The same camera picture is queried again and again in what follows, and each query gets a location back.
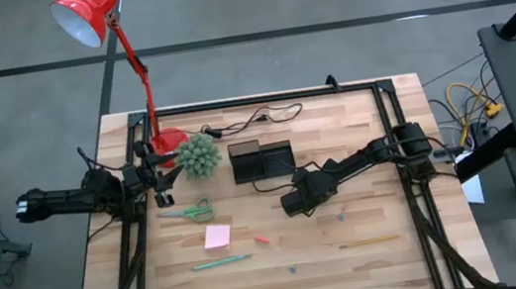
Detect black mesh desk organizer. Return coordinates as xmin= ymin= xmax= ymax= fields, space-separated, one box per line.
xmin=226 ymin=133 xmax=298 ymax=187

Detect white paper sheet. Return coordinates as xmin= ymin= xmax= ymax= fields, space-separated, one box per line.
xmin=459 ymin=173 xmax=486 ymax=207

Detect black aluminium table frame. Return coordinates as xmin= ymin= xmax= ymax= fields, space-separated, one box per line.
xmin=54 ymin=66 xmax=501 ymax=289

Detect green artificial plant in pot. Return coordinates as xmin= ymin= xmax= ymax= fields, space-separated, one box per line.
xmin=171 ymin=130 xmax=226 ymax=184

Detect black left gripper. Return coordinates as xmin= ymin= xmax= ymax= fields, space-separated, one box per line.
xmin=130 ymin=134 xmax=189 ymax=197

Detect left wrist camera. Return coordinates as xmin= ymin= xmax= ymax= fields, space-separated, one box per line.
xmin=154 ymin=189 xmax=176 ymax=210

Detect black lamp power cable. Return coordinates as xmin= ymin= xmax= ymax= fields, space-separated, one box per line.
xmin=197 ymin=101 xmax=307 ymax=142

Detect red desk lamp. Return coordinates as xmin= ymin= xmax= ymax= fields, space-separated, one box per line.
xmin=48 ymin=0 xmax=194 ymax=182

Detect yellow cable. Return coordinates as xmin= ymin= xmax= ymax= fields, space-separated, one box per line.
xmin=444 ymin=76 xmax=508 ymax=149

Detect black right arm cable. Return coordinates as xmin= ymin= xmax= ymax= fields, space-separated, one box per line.
xmin=249 ymin=150 xmax=328 ymax=197

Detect yellow pencil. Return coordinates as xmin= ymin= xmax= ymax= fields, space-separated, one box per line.
xmin=338 ymin=233 xmax=402 ymax=250

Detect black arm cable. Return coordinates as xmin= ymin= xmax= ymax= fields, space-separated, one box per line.
xmin=249 ymin=150 xmax=328 ymax=197
xmin=75 ymin=141 xmax=129 ymax=178

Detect pink sticky note pad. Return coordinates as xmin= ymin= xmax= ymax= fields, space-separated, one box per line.
xmin=201 ymin=222 xmax=235 ymax=251

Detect black beam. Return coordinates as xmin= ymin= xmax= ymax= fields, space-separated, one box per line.
xmin=450 ymin=123 xmax=516 ymax=184

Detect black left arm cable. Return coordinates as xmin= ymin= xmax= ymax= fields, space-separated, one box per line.
xmin=75 ymin=141 xmax=129 ymax=178

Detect teal pencil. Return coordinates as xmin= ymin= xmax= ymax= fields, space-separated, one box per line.
xmin=191 ymin=252 xmax=255 ymax=273

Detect green-handled scissors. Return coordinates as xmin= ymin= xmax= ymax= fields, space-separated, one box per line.
xmin=155 ymin=196 xmax=218 ymax=230

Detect grey power strip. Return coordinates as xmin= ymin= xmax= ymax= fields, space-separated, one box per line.
xmin=431 ymin=144 xmax=465 ymax=165

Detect black clamp on frame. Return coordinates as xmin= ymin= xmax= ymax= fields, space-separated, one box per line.
xmin=323 ymin=72 xmax=343 ymax=95

